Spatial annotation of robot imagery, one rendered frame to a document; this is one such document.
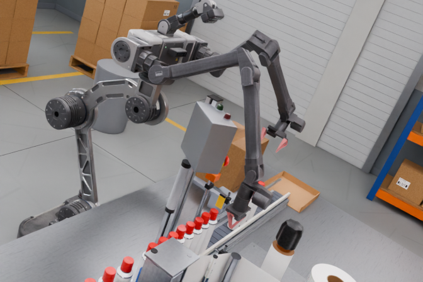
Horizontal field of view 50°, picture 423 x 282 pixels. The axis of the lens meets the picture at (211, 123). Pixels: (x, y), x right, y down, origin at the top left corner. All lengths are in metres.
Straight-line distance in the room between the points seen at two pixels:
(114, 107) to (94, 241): 2.65
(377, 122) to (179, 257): 4.87
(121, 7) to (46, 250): 4.06
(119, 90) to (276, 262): 1.24
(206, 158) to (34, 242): 0.70
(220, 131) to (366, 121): 4.67
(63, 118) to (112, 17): 3.15
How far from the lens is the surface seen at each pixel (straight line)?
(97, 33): 5.75
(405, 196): 5.49
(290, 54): 6.21
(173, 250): 1.41
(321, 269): 1.87
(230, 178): 2.36
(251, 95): 1.72
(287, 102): 2.23
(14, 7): 5.02
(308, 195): 2.82
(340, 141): 6.18
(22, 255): 1.75
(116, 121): 4.46
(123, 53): 1.98
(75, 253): 1.79
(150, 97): 2.25
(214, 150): 1.52
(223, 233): 2.05
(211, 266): 1.60
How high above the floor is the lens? 2.00
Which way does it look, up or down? 21 degrees down
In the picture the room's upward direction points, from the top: 20 degrees clockwise
